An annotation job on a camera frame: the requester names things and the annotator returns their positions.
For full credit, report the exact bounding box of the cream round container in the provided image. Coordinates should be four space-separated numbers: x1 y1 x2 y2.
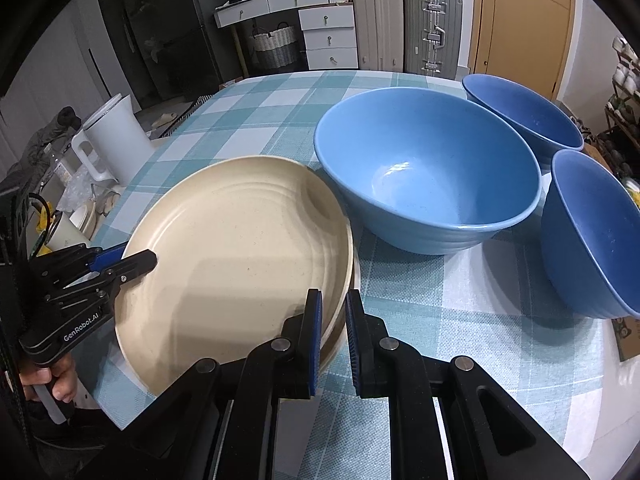
44 212 92 252

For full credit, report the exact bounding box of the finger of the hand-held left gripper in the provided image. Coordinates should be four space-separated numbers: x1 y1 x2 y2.
50 249 159 302
32 241 129 289

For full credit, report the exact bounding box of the wooden door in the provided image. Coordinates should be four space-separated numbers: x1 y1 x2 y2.
470 0 576 103

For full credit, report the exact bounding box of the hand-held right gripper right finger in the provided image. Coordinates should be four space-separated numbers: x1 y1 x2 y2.
345 290 591 480

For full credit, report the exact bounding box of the clear water bottle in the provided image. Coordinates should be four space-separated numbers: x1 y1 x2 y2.
45 142 77 197

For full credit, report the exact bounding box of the silver suitcase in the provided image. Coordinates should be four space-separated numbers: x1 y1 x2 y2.
404 0 464 80

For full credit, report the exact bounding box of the beige suitcase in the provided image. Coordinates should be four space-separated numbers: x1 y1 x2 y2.
351 0 406 73

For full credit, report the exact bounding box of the white electric kettle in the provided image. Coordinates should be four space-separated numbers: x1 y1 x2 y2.
71 92 156 183

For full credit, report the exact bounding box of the person's left hand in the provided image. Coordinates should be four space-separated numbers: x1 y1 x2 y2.
21 354 82 406

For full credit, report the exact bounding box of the printed cardboard box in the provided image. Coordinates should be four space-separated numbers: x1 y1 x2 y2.
612 317 640 362

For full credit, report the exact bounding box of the white dresser with drawers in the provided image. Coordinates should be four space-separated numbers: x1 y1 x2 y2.
215 0 360 71

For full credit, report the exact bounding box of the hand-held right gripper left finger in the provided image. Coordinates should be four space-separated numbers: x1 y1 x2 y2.
120 288 323 480

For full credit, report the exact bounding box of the grey clothes pile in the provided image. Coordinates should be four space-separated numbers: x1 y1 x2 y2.
20 107 83 181

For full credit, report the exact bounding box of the blue bowl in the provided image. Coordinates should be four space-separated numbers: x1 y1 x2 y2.
461 74 585 153
541 149 640 320
314 87 543 256

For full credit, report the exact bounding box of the woven storage basket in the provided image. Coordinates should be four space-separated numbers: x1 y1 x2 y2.
250 22 300 73

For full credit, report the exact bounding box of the wooden shoe rack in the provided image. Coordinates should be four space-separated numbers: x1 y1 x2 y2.
602 35 640 181

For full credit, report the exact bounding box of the dark grey refrigerator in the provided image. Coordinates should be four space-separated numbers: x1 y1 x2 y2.
95 0 223 111

